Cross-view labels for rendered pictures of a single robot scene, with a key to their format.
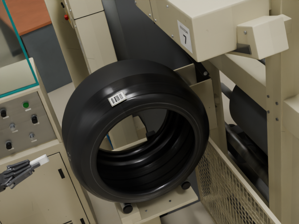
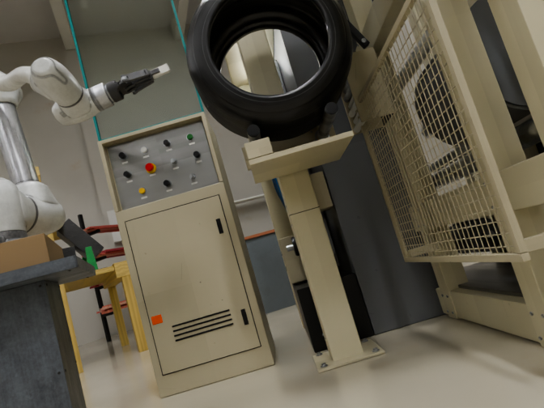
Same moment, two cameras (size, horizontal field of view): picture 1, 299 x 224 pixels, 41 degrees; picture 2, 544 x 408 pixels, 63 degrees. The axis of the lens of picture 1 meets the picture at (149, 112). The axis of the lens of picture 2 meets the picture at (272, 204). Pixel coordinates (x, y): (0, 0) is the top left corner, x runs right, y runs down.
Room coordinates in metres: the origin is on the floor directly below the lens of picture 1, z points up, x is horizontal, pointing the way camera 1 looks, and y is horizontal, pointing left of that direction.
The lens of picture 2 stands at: (-0.22, -0.07, 0.45)
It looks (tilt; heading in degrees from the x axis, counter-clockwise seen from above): 7 degrees up; 11
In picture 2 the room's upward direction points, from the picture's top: 16 degrees counter-clockwise
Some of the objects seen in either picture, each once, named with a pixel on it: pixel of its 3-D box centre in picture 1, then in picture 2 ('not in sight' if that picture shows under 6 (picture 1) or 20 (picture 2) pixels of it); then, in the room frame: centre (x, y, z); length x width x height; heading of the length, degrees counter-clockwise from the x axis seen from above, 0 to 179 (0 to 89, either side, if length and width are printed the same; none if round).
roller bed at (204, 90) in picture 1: (193, 99); (363, 92); (1.72, -0.24, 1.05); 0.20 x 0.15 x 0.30; 12
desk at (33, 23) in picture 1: (41, 35); (272, 269); (4.82, 1.09, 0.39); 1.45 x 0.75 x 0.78; 24
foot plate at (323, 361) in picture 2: not in sight; (346, 353); (1.67, 0.16, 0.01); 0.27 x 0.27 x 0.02; 12
